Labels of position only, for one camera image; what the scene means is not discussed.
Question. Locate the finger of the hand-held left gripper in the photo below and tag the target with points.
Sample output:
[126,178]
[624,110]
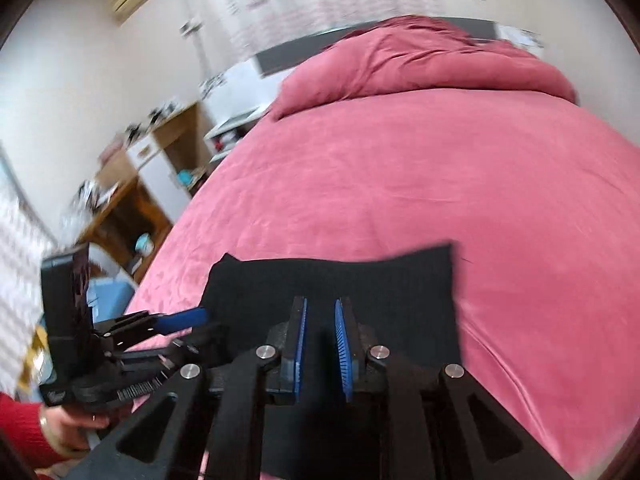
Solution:
[165,352]
[185,319]

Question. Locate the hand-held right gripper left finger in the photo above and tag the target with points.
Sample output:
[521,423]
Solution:
[300,350]

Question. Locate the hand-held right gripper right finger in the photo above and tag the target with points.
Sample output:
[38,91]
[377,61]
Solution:
[342,350]

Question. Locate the black pants with silver embroidery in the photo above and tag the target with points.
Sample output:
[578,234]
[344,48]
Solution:
[400,300]

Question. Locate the person's left hand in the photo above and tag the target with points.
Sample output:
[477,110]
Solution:
[65,430]

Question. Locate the teal round tin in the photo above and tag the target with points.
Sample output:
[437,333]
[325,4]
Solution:
[144,245]

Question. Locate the wooden desk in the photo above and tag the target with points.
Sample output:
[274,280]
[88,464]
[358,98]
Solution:
[125,210]

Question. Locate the white cabinet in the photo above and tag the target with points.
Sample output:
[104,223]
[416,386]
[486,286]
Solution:
[157,175]

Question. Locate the pink bed blanket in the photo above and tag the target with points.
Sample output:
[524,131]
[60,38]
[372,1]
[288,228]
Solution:
[400,180]

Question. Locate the white and grey nightstand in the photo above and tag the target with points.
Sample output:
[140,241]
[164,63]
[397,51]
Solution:
[235,105]

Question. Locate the grey bed headboard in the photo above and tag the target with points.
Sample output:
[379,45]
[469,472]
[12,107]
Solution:
[290,52]

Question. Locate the pink duvet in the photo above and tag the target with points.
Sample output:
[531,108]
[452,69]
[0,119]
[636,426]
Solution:
[425,60]

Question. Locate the white frame with blue cushion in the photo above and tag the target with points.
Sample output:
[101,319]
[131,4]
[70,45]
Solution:
[112,295]

